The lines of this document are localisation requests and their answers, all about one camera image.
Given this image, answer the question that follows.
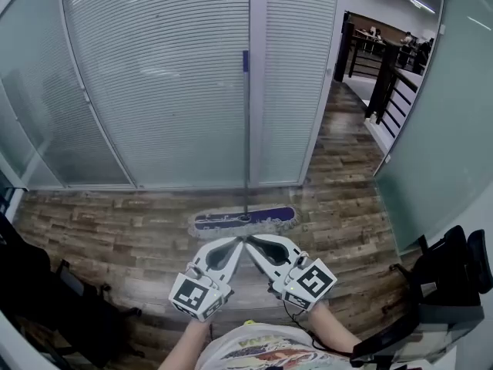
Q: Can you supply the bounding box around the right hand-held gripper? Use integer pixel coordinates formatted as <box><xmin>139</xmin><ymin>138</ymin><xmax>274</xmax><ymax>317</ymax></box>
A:
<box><xmin>244</xmin><ymin>234</ymin><xmax>338</xmax><ymax>311</ymax></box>

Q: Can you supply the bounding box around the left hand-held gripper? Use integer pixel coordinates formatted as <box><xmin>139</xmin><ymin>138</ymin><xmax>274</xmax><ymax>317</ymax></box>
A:
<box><xmin>169</xmin><ymin>237</ymin><xmax>244</xmax><ymax>323</ymax></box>

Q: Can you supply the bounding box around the blue mop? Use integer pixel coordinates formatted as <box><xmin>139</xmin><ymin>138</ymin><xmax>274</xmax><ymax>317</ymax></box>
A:
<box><xmin>187</xmin><ymin>50</ymin><xmax>300</xmax><ymax>241</ymax></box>

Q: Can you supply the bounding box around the person's right forearm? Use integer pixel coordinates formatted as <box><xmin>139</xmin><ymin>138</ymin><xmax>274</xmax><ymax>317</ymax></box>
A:
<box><xmin>307</xmin><ymin>297</ymin><xmax>363</xmax><ymax>356</ymax></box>

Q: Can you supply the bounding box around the person's left forearm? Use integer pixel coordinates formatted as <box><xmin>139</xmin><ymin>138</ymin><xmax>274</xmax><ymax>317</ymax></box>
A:
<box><xmin>157</xmin><ymin>316</ymin><xmax>211</xmax><ymax>370</ymax></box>

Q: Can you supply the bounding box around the wooden plank floor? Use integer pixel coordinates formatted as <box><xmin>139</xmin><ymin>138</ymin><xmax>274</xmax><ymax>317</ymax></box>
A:
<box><xmin>15</xmin><ymin>79</ymin><xmax>424</xmax><ymax>370</ymax></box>

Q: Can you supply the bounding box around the white printed t-shirt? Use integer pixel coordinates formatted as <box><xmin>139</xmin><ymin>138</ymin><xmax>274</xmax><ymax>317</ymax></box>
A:
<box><xmin>194</xmin><ymin>321</ymin><xmax>354</xmax><ymax>370</ymax></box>

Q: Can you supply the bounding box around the black office chair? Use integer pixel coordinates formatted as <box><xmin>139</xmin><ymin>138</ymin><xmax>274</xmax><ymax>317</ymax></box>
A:
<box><xmin>388</xmin><ymin>224</ymin><xmax>493</xmax><ymax>325</ymax></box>
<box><xmin>0</xmin><ymin>210</ymin><xmax>143</xmax><ymax>365</ymax></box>

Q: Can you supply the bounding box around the narrow white venetian blind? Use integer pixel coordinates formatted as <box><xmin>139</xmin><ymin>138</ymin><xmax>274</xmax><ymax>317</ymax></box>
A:
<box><xmin>261</xmin><ymin>0</ymin><xmax>342</xmax><ymax>187</ymax></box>

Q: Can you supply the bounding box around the black backpack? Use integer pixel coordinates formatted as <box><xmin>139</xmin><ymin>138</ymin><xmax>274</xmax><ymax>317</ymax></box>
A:
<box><xmin>0</xmin><ymin>210</ymin><xmax>53</xmax><ymax>315</ymax></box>

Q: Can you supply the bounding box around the wide white venetian blind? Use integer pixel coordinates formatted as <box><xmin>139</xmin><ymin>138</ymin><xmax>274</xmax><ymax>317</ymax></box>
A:
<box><xmin>60</xmin><ymin>0</ymin><xmax>252</xmax><ymax>189</ymax></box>

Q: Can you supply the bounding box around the frosted glass partition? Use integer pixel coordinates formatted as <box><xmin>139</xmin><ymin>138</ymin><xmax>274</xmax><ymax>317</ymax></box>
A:
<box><xmin>375</xmin><ymin>0</ymin><xmax>493</xmax><ymax>254</ymax></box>

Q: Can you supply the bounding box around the black stair railing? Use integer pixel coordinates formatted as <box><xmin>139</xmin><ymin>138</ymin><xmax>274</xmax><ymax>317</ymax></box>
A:
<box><xmin>333</xmin><ymin>12</ymin><xmax>436</xmax><ymax>138</ymax></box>

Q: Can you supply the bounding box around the white desk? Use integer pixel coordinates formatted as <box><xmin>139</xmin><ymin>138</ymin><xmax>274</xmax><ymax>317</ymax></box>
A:
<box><xmin>0</xmin><ymin>306</ymin><xmax>51</xmax><ymax>370</ymax></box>

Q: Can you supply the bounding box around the venetian blind behind glass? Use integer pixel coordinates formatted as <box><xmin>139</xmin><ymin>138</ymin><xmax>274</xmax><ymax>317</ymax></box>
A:
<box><xmin>0</xmin><ymin>0</ymin><xmax>134</xmax><ymax>190</ymax></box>

